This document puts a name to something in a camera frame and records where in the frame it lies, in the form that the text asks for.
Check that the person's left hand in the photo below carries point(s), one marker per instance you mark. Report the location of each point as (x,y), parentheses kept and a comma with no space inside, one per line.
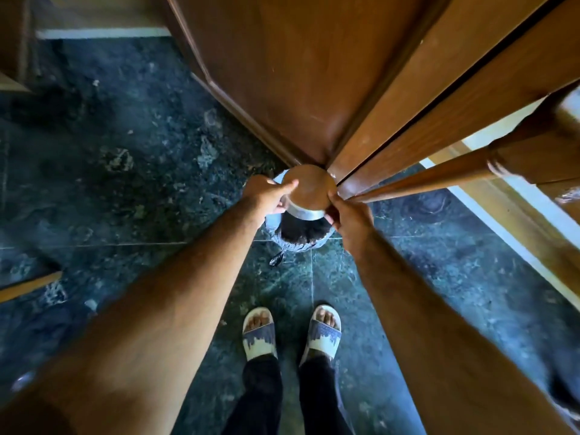
(258,197)

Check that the white skirting board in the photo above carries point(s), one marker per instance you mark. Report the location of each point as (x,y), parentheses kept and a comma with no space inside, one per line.
(102,33)

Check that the person's right hand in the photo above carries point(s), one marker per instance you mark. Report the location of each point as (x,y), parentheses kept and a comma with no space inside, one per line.
(353,224)

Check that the white and grey right slipper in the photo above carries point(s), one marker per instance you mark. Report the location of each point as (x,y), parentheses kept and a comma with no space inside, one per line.
(322,335)

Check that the bin with pale blue bag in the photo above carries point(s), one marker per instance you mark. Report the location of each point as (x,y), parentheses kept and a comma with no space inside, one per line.
(301,233)

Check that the white and grey left slipper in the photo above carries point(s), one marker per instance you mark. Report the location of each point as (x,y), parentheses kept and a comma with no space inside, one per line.
(259,337)

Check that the white and grey slipper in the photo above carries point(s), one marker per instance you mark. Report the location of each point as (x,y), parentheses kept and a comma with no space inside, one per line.
(259,337)
(322,335)

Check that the black trousers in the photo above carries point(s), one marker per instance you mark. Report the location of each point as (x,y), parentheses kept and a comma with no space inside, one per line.
(285,398)

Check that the steel bowl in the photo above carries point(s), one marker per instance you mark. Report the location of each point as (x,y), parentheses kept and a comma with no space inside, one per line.
(310,190)

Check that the person's right thumb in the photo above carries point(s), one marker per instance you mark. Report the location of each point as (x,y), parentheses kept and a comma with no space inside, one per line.
(336,201)

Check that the person's left forearm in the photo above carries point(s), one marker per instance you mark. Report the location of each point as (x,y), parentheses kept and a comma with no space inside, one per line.
(149,321)

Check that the light wooden strip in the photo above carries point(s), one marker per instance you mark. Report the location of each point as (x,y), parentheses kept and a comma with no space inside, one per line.
(27,287)

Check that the person's right forearm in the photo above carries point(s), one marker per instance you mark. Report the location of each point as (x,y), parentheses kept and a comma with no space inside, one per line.
(435,339)

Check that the brown wooden door frame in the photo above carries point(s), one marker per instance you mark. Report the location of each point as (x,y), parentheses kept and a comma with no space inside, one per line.
(444,86)

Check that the brown wooden door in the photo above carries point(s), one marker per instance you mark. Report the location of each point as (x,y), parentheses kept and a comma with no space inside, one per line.
(299,67)

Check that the brown wooden rail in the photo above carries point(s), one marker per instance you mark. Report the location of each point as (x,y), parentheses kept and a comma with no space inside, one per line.
(498,165)

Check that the brown wooden cabinet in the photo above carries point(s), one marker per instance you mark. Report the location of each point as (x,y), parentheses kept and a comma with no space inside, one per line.
(13,36)

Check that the person's left thumb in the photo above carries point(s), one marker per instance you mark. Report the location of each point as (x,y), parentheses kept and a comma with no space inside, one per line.
(285,187)

